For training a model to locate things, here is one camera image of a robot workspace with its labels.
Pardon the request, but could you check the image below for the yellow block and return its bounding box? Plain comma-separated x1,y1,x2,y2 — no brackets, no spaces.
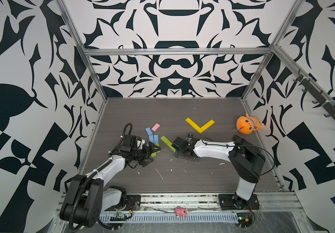
186,117,203,134
201,119,215,132

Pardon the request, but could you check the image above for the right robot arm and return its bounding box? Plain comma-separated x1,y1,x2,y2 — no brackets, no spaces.
172,134,266,202

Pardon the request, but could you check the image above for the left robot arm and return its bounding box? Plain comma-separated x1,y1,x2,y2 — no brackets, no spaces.
59,123,161,233

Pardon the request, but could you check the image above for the light blue block lower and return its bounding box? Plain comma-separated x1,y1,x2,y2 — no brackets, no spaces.
149,135,159,144

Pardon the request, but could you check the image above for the light blue block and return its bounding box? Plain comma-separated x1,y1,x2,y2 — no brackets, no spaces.
149,135,159,144
145,127,153,136

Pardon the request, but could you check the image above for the light blue block top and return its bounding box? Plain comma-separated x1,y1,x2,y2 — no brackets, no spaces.
145,127,153,136

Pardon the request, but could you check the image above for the pink block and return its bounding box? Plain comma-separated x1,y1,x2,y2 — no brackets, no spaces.
151,123,160,132

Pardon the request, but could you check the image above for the pink pig toy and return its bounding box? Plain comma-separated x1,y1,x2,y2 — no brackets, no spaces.
174,206,188,217

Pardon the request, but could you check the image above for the orange plush toy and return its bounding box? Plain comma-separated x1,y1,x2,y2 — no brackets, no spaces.
234,114,262,135

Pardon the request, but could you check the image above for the circuit board right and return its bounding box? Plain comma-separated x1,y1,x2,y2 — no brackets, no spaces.
237,212,254,229

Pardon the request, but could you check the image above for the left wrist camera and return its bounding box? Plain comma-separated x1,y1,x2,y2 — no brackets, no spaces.
135,137,146,150

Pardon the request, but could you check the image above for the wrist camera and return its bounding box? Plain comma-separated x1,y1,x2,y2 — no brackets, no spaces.
186,134,193,143
135,137,146,150

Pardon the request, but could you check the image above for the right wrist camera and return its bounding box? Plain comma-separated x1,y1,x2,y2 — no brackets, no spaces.
186,134,193,143

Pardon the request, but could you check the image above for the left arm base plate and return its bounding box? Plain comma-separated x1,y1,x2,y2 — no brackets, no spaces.
103,195,141,211

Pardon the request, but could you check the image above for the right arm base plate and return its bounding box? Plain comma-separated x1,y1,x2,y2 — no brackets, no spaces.
218,194,260,210

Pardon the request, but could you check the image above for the white cable duct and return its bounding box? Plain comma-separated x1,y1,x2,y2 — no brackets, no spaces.
100,213,238,224

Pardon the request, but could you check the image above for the black hook rail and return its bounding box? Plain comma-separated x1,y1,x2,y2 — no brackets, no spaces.
293,69,335,121

